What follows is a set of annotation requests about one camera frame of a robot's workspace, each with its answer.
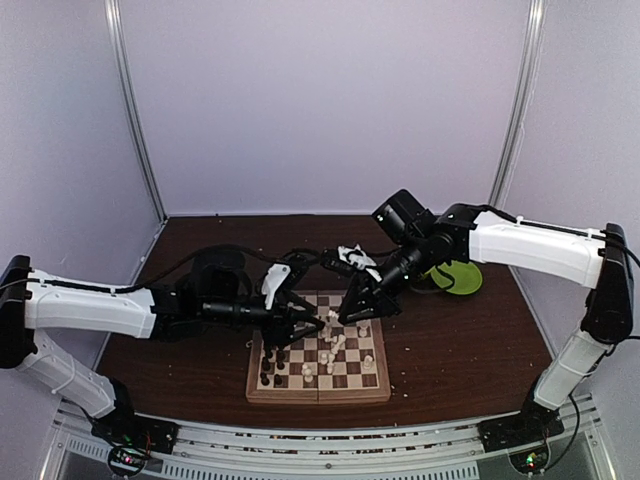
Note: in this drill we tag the black chess pieces row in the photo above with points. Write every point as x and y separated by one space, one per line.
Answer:
274 369

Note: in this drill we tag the aluminium front rail frame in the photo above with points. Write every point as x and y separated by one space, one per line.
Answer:
444 450

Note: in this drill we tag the wooden chess board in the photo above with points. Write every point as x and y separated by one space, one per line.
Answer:
363 387

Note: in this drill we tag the green plastic plate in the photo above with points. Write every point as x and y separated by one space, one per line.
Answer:
457 278

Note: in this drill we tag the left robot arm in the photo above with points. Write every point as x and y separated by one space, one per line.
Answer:
216 291

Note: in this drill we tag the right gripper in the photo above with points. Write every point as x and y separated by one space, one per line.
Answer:
364 287

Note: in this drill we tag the white king chess piece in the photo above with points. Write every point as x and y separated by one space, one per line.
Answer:
368 363

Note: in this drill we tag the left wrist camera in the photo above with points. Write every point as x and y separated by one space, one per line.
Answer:
273 280

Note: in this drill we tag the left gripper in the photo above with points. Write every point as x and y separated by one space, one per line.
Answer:
281 323

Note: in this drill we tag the left aluminium corner post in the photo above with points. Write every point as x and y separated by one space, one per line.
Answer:
117 38

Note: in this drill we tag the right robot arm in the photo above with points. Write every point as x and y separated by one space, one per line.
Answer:
595 259

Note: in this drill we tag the right aluminium corner post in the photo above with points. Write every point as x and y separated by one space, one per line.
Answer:
522 97

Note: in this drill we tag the white chess pieces pile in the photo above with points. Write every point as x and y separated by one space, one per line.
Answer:
326 364

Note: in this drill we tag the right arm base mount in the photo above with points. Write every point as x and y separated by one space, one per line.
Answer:
525 435

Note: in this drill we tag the aluminium corner post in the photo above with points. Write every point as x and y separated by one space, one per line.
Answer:
522 97
117 38

